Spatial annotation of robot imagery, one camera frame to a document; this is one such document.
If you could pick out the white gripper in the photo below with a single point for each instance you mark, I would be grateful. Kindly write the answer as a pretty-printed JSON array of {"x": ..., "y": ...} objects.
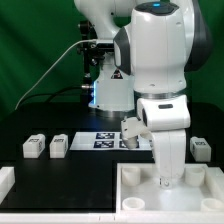
[{"x": 169, "y": 148}]

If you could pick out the white square tabletop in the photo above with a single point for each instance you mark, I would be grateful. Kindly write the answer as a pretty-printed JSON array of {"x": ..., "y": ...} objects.
[{"x": 139, "y": 189}]

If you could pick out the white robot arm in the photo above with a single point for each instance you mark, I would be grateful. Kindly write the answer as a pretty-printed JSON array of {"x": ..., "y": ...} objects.
[{"x": 147, "y": 47}]

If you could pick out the white tag sheet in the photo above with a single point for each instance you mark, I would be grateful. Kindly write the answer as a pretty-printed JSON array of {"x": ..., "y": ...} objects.
[{"x": 97, "y": 141}]

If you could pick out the white left obstacle block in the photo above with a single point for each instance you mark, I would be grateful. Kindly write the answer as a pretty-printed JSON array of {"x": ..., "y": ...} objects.
[{"x": 7, "y": 180}]

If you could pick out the white front edge rail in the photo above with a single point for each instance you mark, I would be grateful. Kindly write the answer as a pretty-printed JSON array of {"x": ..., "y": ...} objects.
[{"x": 152, "y": 218}]

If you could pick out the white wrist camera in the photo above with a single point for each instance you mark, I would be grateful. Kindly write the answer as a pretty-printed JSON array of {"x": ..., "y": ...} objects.
[{"x": 131, "y": 128}]

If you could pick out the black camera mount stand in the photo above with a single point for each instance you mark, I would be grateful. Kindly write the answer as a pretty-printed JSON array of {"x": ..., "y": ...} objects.
[{"x": 93, "y": 55}]

